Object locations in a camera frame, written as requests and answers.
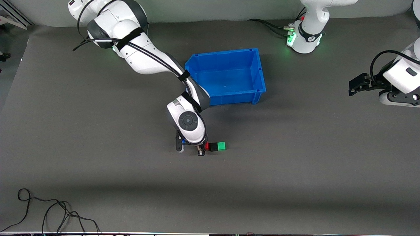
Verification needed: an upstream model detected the blue plastic storage bin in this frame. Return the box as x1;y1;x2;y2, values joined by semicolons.
184;48;266;106

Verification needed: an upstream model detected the black left arm base cable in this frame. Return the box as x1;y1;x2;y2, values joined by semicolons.
248;19;294;37

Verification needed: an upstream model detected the thin black loose cable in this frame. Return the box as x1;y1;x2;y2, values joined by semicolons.
0;188;101;235

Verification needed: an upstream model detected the aluminium frame rail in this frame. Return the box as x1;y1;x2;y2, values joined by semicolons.
0;7;34;30

